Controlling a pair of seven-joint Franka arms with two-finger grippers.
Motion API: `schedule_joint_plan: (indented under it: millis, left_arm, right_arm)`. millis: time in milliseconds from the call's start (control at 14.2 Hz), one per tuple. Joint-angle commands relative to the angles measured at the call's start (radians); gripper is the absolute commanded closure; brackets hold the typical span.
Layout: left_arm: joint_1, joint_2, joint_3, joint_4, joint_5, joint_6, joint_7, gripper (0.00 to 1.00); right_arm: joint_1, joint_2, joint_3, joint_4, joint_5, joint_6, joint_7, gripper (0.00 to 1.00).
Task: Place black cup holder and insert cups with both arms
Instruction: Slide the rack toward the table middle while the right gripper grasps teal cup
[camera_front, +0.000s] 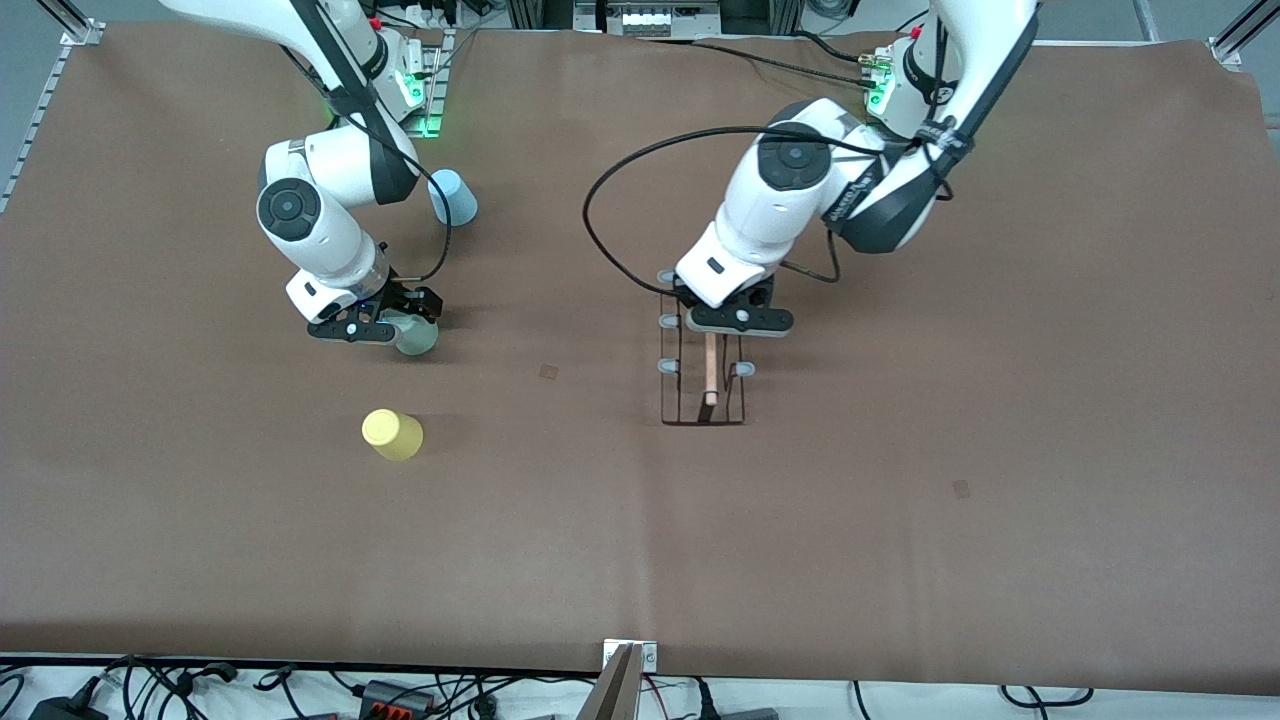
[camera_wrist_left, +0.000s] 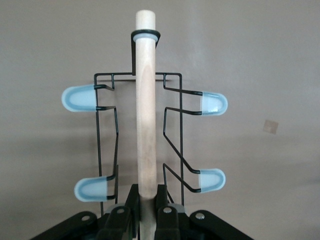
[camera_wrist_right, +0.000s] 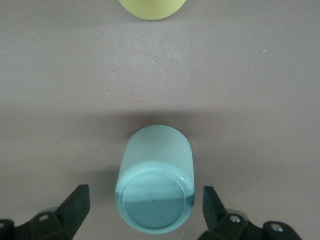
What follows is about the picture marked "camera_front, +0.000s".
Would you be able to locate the pale green cup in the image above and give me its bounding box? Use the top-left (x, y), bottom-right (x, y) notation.
top-left (393, 310), bottom-right (441, 357)

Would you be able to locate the black wire cup holder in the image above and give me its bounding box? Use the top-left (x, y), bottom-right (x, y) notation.
top-left (656, 268), bottom-right (757, 428)

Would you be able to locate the yellow cup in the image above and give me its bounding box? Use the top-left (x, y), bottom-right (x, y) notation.
top-left (361, 408), bottom-right (425, 463)

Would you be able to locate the light blue cup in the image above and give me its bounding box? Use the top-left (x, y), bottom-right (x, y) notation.
top-left (428, 168), bottom-right (479, 228)

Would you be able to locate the brown table cover sheet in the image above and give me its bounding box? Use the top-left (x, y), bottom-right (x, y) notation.
top-left (0, 20), bottom-right (1269, 696)

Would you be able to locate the white power strip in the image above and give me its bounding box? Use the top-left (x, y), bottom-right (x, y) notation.
top-left (395, 0), bottom-right (471, 31)

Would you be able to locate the white connector terminal block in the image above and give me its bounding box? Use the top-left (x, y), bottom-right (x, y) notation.
top-left (575, 0), bottom-right (721, 37)

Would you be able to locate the black orange connector block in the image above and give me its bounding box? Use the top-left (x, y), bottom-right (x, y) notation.
top-left (358, 678), bottom-right (438, 717)

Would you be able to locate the black power adapter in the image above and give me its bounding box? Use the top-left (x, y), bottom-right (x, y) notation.
top-left (28, 690), bottom-right (109, 720)

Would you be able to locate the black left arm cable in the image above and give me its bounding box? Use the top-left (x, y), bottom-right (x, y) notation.
top-left (583, 125), bottom-right (961, 296)

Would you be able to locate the black cable to arm base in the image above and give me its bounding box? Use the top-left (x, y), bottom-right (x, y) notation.
top-left (636, 36), bottom-right (881, 93)

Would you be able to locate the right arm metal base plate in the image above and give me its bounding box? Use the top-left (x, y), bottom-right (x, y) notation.
top-left (400, 28), bottom-right (457, 139)

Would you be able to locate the perforated metal rail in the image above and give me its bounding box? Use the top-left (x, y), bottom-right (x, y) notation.
top-left (0, 45), bottom-right (79, 213)

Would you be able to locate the aluminium frame profile with bracket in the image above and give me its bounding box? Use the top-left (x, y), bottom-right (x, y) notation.
top-left (1208, 0), bottom-right (1280, 69)
top-left (35, 0), bottom-right (106, 48)

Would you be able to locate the aluminium post with bracket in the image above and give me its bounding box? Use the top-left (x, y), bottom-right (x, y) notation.
top-left (575, 640), bottom-right (659, 720)

